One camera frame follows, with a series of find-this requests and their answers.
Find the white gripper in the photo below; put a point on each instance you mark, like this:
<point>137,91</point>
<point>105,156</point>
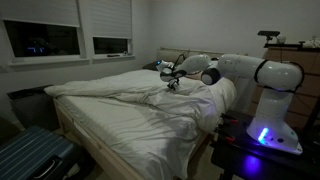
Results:
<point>169,75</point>

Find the white duvet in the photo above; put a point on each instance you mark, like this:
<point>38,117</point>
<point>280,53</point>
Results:
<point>192,98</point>

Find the white bed sheet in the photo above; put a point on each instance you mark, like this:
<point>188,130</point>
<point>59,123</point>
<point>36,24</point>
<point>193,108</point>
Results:
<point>155,143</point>

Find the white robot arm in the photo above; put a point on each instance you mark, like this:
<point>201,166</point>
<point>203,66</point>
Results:
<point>280,81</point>

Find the beige padded headboard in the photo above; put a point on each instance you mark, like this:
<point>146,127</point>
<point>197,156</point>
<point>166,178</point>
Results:
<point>186,53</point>

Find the black table clamp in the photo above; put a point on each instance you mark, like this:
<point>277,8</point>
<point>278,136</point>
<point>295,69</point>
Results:
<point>223,128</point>

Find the right window with blind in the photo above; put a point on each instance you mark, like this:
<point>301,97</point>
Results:
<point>111,23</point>

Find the window with blind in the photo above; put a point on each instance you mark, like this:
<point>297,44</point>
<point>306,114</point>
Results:
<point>111,23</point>
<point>42,31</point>

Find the black robot table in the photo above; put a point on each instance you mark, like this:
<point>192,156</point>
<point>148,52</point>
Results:
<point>249,160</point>

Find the dark bedside box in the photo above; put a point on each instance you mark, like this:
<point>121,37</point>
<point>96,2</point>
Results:
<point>34,107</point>

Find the left window with blind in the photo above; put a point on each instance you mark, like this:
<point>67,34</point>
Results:
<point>42,31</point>

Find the blue striped suitcase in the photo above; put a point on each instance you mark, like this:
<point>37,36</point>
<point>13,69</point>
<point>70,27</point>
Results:
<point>37,154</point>

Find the black camera on stand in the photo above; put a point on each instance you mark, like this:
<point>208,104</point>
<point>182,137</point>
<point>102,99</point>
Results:
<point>269,35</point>

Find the wooden bed frame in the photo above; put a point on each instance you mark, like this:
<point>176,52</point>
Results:
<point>112,164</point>

